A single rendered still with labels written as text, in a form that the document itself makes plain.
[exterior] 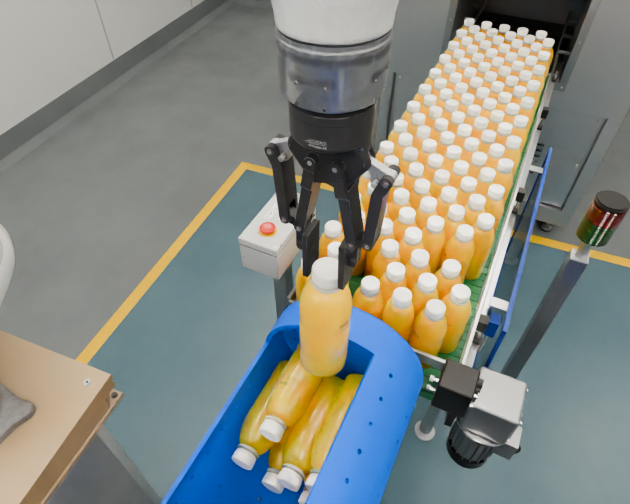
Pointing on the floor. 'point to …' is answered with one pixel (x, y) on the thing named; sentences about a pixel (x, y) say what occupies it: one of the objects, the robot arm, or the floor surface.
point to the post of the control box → (283, 289)
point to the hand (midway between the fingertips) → (328, 255)
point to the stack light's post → (546, 312)
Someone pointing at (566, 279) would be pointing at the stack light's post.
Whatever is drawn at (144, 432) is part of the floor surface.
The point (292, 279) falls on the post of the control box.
